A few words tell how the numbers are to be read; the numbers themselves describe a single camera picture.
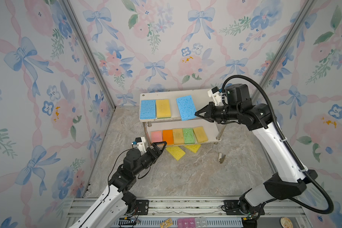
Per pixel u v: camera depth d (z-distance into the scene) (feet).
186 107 2.10
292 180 1.29
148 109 2.30
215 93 1.89
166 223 2.26
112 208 1.91
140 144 2.25
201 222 2.26
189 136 3.04
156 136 3.03
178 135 3.04
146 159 2.10
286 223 2.30
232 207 2.40
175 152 3.05
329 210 1.22
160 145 2.21
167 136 3.05
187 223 2.26
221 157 2.95
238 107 1.50
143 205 2.47
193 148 3.12
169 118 2.26
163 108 2.32
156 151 2.09
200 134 3.06
